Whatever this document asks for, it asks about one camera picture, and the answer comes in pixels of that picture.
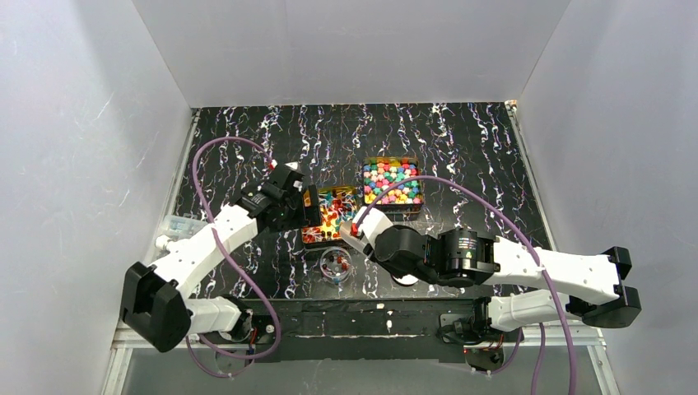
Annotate tin tray of lollipops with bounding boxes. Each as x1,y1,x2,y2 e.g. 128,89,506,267
301,186,359,249

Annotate clear plastic jar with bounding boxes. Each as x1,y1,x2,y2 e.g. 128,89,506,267
319,247,352,285

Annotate white round jar lid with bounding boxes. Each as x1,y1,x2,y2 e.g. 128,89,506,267
391,275,420,287

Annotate translucent plastic scoop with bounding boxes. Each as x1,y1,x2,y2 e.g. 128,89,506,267
339,221,380,259

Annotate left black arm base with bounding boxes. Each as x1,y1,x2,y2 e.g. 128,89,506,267
217,304,280,373

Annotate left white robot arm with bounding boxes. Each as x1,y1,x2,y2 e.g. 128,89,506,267
119,181,321,352

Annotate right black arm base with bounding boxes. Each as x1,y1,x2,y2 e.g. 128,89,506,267
436,314,506,374

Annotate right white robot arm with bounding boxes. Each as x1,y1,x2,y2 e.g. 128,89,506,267
367,225,642,332

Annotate clear plastic box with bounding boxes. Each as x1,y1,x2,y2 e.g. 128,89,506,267
155,214,207,251

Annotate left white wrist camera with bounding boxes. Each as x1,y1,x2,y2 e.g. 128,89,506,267
269,162,305,191

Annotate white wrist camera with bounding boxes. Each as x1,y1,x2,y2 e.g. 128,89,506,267
269,162,305,191
341,207,393,252

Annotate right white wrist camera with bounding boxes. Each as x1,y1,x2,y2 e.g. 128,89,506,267
341,207,393,252

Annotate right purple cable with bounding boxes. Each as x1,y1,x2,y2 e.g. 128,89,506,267
354,174,579,395

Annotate purple cable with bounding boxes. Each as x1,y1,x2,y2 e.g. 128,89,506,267
185,136,282,380
354,174,579,395

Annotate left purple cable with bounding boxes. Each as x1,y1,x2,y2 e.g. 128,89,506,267
185,136,282,380

